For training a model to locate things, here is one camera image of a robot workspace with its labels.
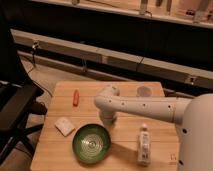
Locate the green ceramic bowl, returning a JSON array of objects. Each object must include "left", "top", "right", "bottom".
[{"left": 72, "top": 124, "right": 111, "bottom": 164}]

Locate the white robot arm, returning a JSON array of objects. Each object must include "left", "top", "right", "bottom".
[{"left": 94, "top": 85, "right": 213, "bottom": 171}]

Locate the orange carrot toy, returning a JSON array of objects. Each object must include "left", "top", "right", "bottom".
[{"left": 73, "top": 90, "right": 79, "bottom": 107}]

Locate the white plastic bottle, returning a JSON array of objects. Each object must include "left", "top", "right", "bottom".
[{"left": 137, "top": 124, "right": 151, "bottom": 166}]

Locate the white sponge block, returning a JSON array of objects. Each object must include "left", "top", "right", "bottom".
[{"left": 55, "top": 117, "right": 75, "bottom": 136}]

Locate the black office chair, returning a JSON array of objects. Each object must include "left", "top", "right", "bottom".
[{"left": 0, "top": 6, "right": 47, "bottom": 165}]

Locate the black hanging cable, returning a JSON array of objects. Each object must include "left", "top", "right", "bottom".
[{"left": 135, "top": 9, "right": 154, "bottom": 73}]

